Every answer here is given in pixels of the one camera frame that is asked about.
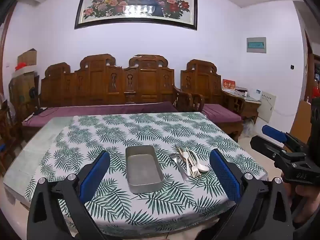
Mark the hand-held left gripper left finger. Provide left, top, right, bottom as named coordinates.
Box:
left=27, top=151, right=111, bottom=240

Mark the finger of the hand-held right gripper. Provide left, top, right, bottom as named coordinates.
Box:
left=250, top=135, right=284, bottom=162
left=262, top=125, right=309, bottom=153

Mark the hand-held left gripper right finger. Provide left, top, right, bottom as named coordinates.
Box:
left=209, top=149, right=294, bottom=240

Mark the gold spoon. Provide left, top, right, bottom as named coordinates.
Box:
left=190, top=150, right=209, bottom=173

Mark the gold fork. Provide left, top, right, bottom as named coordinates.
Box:
left=186, top=150, right=202, bottom=178

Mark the silver fork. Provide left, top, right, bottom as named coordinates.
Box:
left=170, top=153, right=190, bottom=182

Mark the rectangular metal box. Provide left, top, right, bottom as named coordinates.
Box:
left=125, top=145, right=165, bottom=194

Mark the gold knife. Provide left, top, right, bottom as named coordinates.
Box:
left=177, top=147, right=192, bottom=177

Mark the person's right hand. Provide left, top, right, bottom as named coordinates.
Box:
left=281, top=174, right=320, bottom=229

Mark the clear plastic bag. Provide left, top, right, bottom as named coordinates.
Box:
left=244, top=120, right=258, bottom=137

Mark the cardboard sheet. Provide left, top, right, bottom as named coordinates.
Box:
left=297, top=100, right=312, bottom=143

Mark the wooden side table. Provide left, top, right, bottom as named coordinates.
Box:
left=222, top=90, right=262, bottom=124

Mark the leaf print tablecloth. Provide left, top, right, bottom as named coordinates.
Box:
left=24, top=112, right=268, bottom=233

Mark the purple armchair cushion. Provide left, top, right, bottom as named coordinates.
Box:
left=201, top=103, right=243, bottom=123

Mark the purple sofa cushion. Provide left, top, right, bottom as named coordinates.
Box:
left=22, top=102, right=179, bottom=127

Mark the red gift box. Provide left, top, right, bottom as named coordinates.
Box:
left=222, top=79, right=236, bottom=91

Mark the carved wooden sofa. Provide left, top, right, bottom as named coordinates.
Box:
left=21, top=54, right=194, bottom=140

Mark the carved wooden armchair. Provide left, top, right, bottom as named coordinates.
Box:
left=180, top=59, right=244, bottom=143

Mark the low wooden rack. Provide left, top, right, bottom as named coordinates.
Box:
left=0, top=100, right=25, bottom=173

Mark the large cardboard box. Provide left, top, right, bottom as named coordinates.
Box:
left=9, top=72, right=39, bottom=100

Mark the white flat box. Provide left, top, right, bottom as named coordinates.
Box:
left=12, top=64, right=37, bottom=77

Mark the small cardboard box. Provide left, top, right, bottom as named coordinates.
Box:
left=17, top=49, right=37, bottom=67

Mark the framed peacock painting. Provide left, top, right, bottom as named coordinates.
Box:
left=74, top=0, right=198, bottom=31

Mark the wall electrical panel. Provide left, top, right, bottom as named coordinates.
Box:
left=246, top=37, right=267, bottom=54

